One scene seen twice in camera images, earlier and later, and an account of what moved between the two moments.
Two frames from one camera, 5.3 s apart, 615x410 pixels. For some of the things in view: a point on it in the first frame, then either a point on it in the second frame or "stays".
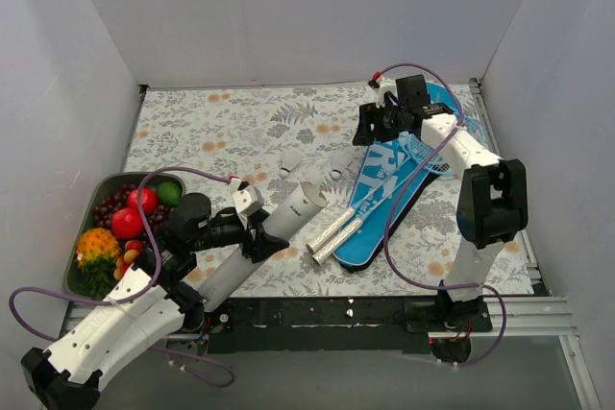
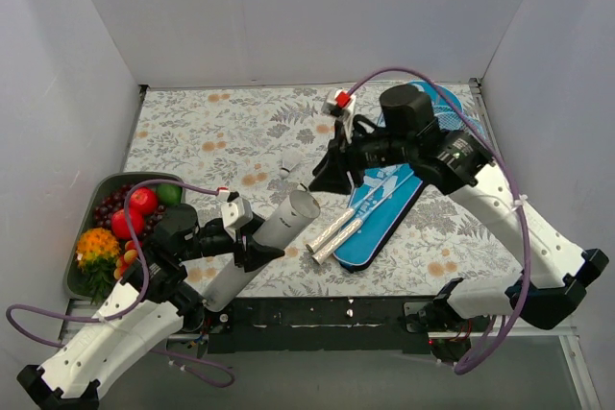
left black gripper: [257, 238] -> [242, 247]
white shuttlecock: [290, 157] stays
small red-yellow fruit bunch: [132, 251] stays
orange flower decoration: [96, 253] stays
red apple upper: [149, 200] stays
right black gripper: [370, 123] -> [346, 163]
